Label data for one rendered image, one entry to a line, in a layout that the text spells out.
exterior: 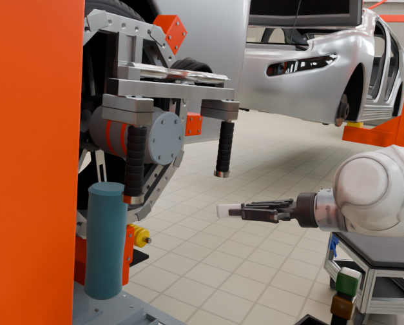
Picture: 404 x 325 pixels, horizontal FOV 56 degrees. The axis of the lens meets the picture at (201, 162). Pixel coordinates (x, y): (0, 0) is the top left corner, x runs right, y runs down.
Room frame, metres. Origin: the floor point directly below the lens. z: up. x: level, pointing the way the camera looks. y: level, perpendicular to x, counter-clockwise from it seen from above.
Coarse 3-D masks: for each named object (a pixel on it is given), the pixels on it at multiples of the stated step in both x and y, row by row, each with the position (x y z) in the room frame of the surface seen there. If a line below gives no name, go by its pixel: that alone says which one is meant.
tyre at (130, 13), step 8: (88, 0) 0.97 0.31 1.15; (96, 0) 0.99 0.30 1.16; (104, 0) 1.01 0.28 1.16; (112, 0) 1.04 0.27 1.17; (88, 8) 0.97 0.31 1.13; (96, 8) 0.99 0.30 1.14; (104, 8) 1.01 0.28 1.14; (112, 8) 1.03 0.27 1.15; (120, 8) 1.06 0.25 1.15; (128, 8) 1.08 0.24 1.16; (128, 16) 1.08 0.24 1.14; (136, 16) 1.10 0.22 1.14; (144, 176) 1.18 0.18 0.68
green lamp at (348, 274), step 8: (344, 272) 0.69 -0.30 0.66; (352, 272) 0.69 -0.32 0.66; (336, 280) 0.69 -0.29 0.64; (344, 280) 0.68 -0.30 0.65; (352, 280) 0.67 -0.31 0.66; (360, 280) 0.69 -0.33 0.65; (336, 288) 0.69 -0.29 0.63; (344, 288) 0.68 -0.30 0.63; (352, 288) 0.67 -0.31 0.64; (352, 296) 0.67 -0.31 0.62
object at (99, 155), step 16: (96, 32) 1.05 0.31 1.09; (96, 48) 1.21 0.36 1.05; (144, 80) 1.21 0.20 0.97; (96, 96) 1.03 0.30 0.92; (80, 144) 0.99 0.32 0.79; (80, 160) 0.99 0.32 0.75; (96, 160) 1.04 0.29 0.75; (112, 160) 1.25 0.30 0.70; (80, 176) 1.23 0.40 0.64; (96, 176) 1.04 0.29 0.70; (112, 176) 1.19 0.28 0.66; (80, 192) 1.13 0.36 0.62; (80, 208) 0.99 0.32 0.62
